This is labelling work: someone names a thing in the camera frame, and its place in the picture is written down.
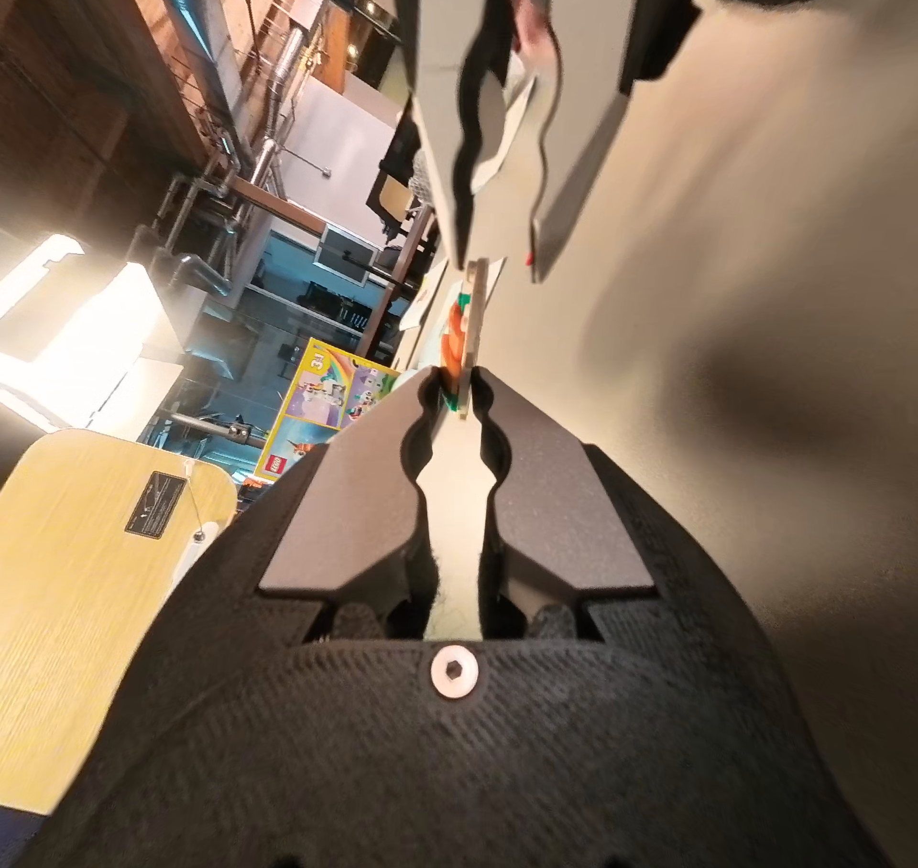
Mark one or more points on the silver ventilation duct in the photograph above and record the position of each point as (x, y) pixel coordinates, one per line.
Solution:
(208, 58)

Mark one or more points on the lego set box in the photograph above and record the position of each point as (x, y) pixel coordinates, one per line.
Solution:
(323, 409)

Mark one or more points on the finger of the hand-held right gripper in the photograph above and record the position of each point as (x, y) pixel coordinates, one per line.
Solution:
(595, 94)
(441, 58)

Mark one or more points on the black chair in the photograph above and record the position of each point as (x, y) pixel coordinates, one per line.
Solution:
(394, 180)

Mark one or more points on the person's right hand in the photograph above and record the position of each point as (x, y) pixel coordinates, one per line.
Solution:
(527, 15)

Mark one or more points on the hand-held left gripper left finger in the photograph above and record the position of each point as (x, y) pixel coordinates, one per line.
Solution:
(344, 517)

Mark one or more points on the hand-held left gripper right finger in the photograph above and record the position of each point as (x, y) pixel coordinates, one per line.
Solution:
(566, 517)

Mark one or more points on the wooden board on white stand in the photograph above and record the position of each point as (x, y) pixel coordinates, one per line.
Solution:
(93, 595)

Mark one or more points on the open instruction booklet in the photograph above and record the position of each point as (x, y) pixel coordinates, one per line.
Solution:
(423, 355)

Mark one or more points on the bright light panel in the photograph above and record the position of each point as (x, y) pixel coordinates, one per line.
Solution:
(79, 337)

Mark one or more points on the round multicolour lego build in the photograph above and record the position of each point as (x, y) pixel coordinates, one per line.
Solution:
(465, 337)

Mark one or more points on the wall monitor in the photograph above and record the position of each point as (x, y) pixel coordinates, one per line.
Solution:
(346, 255)

